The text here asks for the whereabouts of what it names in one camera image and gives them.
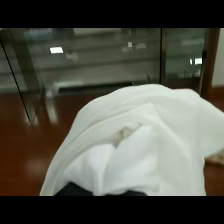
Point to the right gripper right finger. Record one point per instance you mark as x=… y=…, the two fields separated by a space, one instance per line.
x=136 y=193

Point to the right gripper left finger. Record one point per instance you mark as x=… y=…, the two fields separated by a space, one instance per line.
x=74 y=190

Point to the white shirt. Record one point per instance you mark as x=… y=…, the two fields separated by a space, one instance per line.
x=150 y=150

